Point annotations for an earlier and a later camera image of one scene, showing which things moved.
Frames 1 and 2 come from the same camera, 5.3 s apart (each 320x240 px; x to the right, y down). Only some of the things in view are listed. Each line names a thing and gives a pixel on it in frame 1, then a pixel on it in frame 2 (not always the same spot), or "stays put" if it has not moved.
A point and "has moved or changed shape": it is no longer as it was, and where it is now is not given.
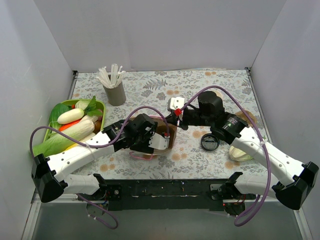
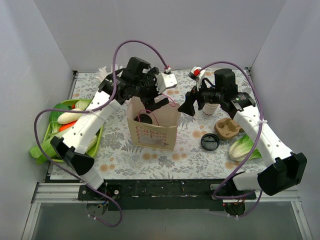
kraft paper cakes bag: x=162 y=127 has moved or changed shape
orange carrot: x=63 y=127 stays put
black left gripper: x=146 y=141 -> x=149 y=100
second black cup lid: x=210 y=142 stays put
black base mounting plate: x=223 y=194 stays put
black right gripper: x=173 y=119 -> x=193 y=96
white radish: x=70 y=116 stays put
